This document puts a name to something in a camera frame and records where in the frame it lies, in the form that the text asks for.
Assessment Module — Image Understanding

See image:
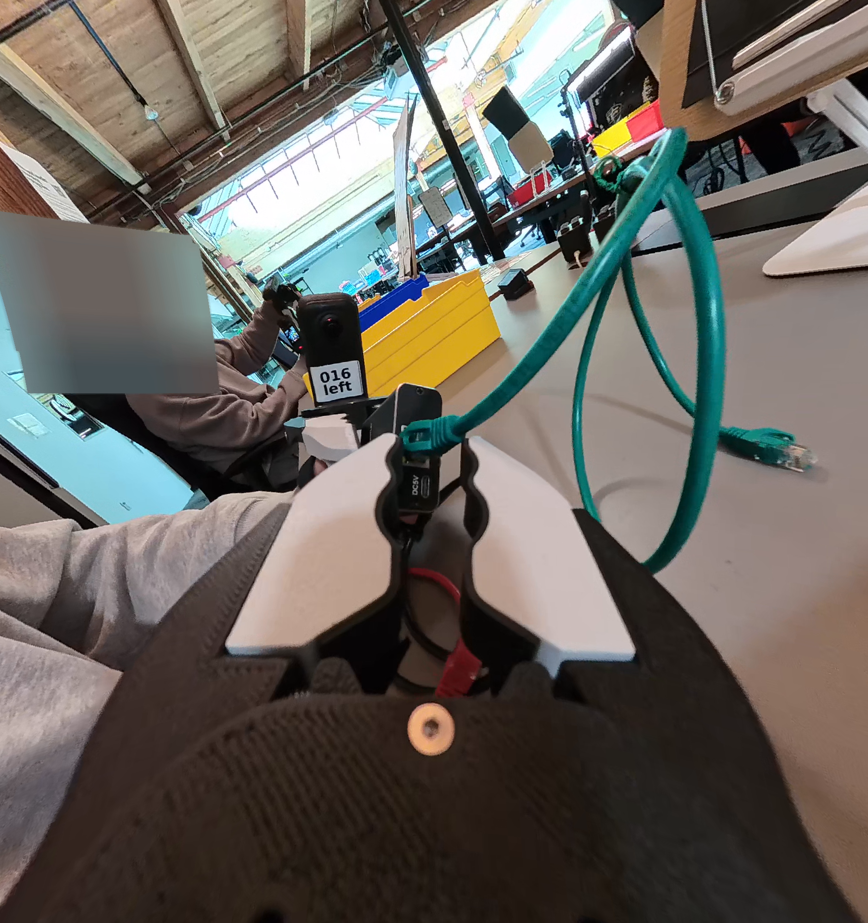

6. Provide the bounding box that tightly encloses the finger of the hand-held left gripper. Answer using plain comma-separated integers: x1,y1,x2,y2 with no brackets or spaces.
300,417,364,462

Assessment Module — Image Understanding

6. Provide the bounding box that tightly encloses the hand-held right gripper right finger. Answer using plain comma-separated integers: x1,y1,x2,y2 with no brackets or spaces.
463,436,637,666

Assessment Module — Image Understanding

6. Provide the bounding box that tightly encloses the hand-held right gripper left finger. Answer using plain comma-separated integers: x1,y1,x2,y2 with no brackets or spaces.
225,433,396,659

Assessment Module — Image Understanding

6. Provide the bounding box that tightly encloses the black network adapter box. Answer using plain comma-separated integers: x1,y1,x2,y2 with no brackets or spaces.
362,384,465,529

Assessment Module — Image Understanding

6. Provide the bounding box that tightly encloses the red ethernet cable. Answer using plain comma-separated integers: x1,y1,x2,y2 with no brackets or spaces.
405,568,489,698

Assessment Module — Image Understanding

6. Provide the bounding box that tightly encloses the green ethernet cable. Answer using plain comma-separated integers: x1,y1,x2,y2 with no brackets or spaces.
401,128,818,574

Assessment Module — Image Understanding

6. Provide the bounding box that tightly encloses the person's left forearm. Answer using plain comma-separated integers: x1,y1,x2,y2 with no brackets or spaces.
0,490,298,672

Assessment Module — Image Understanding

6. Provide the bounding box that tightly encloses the grey desk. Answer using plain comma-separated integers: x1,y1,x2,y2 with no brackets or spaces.
434,144,868,923

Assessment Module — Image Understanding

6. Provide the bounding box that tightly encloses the blue plastic bin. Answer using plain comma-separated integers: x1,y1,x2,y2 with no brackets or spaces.
356,273,429,333

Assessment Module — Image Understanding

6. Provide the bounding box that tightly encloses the yellow plastic bin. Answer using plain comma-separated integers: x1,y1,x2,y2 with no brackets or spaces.
302,270,503,406

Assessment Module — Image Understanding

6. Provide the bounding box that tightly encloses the black steel pole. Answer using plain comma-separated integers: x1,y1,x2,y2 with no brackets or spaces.
379,0,507,262

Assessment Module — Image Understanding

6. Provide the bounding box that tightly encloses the white paper notice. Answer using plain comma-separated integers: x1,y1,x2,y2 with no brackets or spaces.
15,150,88,225

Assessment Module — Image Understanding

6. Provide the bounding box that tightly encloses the person's grey zip sweatshirt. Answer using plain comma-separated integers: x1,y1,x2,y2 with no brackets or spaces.
0,599,128,923

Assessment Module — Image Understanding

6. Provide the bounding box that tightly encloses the small red bin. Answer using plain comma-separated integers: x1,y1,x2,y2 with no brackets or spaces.
625,100,667,142

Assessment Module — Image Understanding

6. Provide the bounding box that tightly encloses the wood-framed marker board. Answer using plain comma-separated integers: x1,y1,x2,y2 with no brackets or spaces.
661,0,868,143

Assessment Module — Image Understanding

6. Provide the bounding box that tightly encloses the white monitor stand base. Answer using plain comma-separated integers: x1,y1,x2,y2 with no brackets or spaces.
762,173,868,278

